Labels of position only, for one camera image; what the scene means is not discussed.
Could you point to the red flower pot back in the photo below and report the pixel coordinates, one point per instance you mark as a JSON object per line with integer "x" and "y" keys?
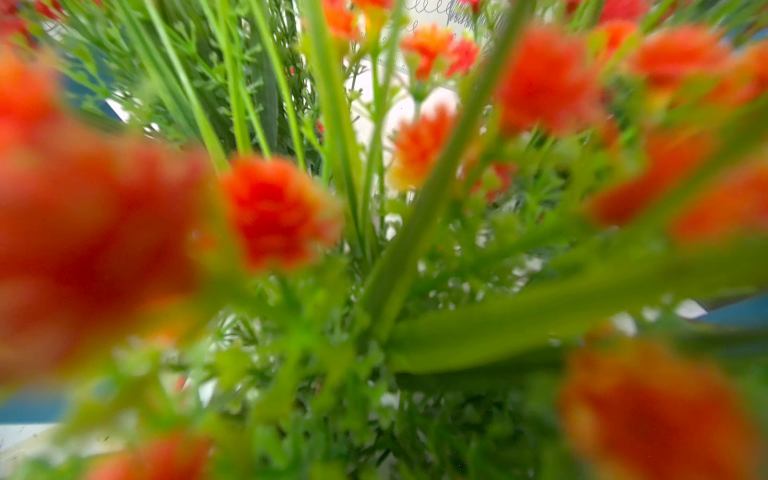
{"x": 386, "y": 239}

